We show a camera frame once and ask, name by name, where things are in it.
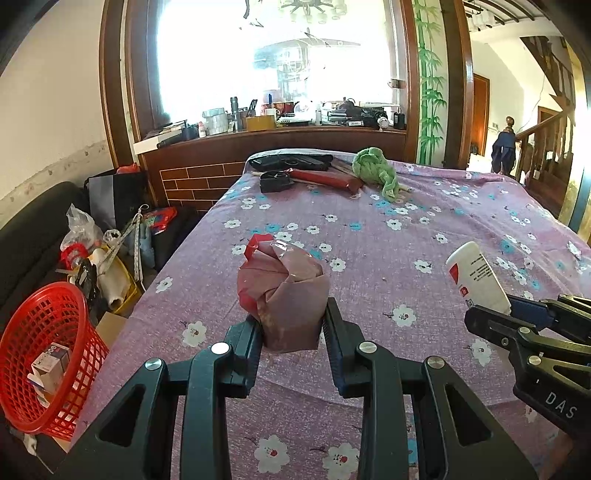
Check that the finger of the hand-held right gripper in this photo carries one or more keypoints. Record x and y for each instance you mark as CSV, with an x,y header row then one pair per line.
x,y
494,325
528,307

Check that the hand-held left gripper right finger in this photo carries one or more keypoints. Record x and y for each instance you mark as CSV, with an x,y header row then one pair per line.
x,y
337,346

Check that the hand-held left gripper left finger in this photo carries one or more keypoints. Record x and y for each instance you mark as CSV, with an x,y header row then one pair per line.
x,y
247,353

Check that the white spray bottle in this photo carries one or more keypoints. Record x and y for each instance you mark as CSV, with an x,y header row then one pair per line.
x,y
475,277

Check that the brown snack wrapper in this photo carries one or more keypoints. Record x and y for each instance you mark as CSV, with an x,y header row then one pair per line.
x,y
286,295

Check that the red plastic basket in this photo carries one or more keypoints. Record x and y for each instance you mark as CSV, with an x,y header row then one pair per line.
x,y
60,304

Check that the white carton box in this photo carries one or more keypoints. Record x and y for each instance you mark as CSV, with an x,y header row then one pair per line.
x,y
51,367

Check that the purple floral tablecloth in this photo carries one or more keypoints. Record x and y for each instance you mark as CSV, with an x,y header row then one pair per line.
x,y
392,258

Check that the wooden staircase railing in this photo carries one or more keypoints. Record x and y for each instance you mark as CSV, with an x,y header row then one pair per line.
x,y
545,157

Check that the pile of household clutter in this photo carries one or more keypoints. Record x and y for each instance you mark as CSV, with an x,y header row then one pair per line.
x,y
111,277

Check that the red printed bag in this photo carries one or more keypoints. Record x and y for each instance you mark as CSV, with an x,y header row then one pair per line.
x,y
159,219

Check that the small black round item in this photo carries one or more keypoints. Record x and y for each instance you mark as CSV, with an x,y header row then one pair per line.
x,y
276,182

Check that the wooden counter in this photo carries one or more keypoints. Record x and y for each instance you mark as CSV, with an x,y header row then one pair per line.
x,y
198,180

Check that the green cloth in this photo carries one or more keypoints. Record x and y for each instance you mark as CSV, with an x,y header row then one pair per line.
x,y
371,164

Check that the black case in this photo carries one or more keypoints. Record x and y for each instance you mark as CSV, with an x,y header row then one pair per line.
x,y
295,161

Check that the wooden door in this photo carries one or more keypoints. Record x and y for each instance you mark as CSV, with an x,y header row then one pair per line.
x,y
480,115

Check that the grey and black bag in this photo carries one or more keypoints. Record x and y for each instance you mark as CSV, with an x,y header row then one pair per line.
x,y
115,198

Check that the clear plastic bag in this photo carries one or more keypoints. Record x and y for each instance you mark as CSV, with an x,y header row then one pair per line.
x,y
81,228

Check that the clutter on wooden counter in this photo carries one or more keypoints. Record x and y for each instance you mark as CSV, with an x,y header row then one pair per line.
x,y
277,117

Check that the black sofa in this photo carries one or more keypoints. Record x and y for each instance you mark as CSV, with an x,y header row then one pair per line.
x,y
27,240

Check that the chandelier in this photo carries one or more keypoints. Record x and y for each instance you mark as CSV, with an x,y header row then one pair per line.
x,y
311,9

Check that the dark jacket on post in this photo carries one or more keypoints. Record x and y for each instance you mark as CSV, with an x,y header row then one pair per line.
x,y
503,147

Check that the bamboo wall painting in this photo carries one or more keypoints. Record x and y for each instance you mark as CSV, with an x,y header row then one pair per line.
x,y
429,92

